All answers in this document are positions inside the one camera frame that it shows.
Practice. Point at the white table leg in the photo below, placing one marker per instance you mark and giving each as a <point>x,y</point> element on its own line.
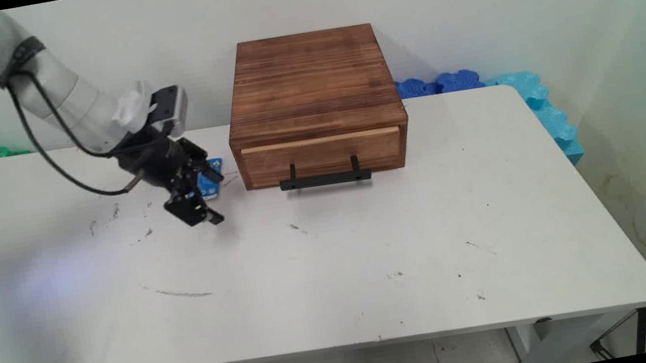
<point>546,343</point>

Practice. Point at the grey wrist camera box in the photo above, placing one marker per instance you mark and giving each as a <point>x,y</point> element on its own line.
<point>174,107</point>

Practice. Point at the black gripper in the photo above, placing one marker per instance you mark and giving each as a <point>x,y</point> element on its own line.
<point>153,159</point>

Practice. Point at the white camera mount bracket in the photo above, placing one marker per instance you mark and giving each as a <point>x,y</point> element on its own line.
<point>131,107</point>

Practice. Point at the light blue foam mat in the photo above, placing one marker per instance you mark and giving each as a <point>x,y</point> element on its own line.
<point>550,115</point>

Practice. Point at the brown wooden drawer cabinet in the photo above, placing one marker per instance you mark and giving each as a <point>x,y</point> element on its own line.
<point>311,81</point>

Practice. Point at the small blue packet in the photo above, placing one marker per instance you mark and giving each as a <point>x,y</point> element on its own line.
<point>210,182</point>

